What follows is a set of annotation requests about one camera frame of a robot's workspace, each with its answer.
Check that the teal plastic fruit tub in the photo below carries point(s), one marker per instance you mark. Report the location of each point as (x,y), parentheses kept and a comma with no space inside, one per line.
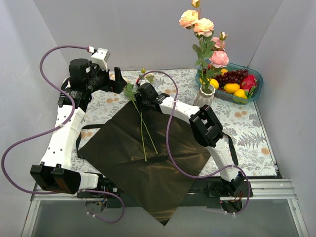
(220,93)

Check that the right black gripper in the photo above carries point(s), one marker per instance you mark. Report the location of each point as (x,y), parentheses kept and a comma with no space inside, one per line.
(143,90)

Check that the pink rose stem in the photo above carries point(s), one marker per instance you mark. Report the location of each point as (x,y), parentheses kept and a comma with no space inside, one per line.
(219,59)

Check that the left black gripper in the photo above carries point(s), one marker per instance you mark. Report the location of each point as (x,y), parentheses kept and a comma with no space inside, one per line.
(114,82)

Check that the red dragon fruit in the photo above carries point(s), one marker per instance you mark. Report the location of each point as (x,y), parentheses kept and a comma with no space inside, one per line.
(249,84)

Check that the white rose stems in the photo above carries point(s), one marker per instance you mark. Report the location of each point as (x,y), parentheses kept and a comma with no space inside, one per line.
(130,92)

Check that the black wrapping paper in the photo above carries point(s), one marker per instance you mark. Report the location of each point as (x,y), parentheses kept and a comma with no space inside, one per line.
(152,158)

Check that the black ribbon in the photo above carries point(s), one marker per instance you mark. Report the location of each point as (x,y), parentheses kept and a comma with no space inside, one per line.
(97,126)

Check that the yellow mango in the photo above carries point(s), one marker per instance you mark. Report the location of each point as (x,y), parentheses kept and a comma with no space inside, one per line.
(213,82)

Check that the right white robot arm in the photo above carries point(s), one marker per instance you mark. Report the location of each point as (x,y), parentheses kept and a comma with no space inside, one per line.
(207,131)

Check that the small orange fruit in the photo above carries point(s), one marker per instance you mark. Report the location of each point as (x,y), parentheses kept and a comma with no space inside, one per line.
(223,71)

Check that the floral table mat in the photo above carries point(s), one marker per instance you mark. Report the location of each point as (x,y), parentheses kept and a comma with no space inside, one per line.
(241,121)

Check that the white ribbed ceramic vase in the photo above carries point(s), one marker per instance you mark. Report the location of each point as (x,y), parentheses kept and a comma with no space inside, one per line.
(205,96)

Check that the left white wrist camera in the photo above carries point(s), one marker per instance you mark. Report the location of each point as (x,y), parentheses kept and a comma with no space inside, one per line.
(100,57)

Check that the yellow lemon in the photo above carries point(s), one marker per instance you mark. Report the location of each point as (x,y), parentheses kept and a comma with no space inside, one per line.
(231,87)

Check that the dark purple grapes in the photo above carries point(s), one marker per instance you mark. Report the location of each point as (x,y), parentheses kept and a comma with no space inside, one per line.
(234,76)

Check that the peach rose stem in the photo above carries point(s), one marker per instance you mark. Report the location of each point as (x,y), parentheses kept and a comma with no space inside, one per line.
(203,29)

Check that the yellow pear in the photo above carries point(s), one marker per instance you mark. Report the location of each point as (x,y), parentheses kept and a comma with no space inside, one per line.
(240,93)

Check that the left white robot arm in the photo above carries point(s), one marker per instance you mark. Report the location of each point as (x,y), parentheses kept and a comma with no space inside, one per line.
(53,173)

